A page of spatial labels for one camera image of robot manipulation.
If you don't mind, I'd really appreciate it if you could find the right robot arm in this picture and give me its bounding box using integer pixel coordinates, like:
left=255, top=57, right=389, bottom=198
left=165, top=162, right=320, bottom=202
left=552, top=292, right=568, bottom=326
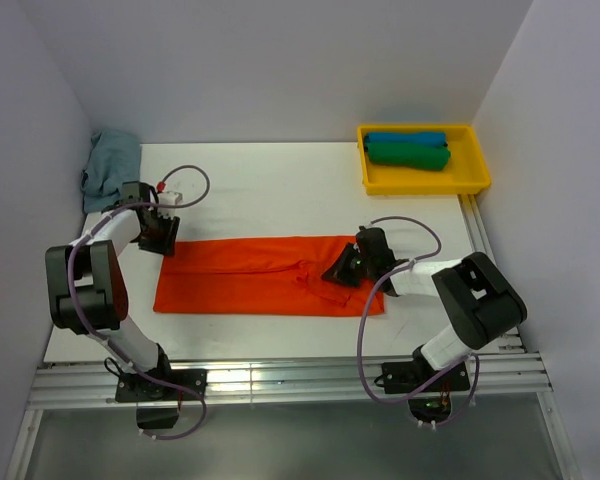
left=322, top=227, right=528, bottom=390

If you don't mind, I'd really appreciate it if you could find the aluminium rail frame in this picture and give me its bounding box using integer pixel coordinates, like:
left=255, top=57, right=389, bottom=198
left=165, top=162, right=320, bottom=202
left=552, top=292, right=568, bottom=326
left=4, top=192, right=581, bottom=480

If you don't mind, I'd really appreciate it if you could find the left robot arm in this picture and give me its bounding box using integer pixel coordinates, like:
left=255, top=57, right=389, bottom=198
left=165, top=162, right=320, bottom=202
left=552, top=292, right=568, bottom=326
left=45, top=181, right=182, bottom=399

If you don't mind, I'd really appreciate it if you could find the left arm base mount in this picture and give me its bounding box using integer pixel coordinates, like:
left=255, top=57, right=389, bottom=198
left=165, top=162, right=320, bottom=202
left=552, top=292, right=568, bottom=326
left=103, top=357, right=207, bottom=431

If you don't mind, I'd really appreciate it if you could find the yellow plastic tray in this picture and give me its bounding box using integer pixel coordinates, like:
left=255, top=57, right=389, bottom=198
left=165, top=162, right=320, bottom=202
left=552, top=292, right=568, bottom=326
left=357, top=124, right=491, bottom=195

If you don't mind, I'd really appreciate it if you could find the blue rolled t shirt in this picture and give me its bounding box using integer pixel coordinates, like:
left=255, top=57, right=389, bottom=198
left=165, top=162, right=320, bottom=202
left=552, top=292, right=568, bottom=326
left=363, top=131, right=447, bottom=148

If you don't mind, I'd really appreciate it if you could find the green rolled t shirt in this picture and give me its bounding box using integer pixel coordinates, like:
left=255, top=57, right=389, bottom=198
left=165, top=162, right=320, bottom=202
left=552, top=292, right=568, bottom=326
left=366, top=142, right=451, bottom=172

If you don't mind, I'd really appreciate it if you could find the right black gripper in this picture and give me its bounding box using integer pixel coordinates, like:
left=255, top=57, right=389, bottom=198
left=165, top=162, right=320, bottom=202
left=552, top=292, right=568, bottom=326
left=322, top=241, right=376, bottom=288

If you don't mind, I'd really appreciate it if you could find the grey-blue crumpled t shirt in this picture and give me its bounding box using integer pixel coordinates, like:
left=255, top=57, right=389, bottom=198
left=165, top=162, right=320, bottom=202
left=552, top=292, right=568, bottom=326
left=81, top=129, right=141, bottom=214

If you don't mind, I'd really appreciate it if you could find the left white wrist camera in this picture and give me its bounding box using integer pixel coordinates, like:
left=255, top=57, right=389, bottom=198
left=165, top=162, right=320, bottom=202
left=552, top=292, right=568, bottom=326
left=158, top=191, right=183, bottom=218

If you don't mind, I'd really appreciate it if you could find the orange t shirt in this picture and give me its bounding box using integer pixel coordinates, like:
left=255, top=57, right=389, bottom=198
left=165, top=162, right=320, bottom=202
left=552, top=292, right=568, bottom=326
left=153, top=236, right=373, bottom=317

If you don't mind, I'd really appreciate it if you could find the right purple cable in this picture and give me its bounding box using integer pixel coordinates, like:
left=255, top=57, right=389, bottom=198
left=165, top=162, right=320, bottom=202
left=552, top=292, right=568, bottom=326
left=355, top=215, right=481, bottom=429

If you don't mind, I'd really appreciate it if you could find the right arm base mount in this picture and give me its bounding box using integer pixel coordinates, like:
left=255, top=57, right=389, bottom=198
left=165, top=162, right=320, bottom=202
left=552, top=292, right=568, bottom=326
left=373, top=360, right=477, bottom=427

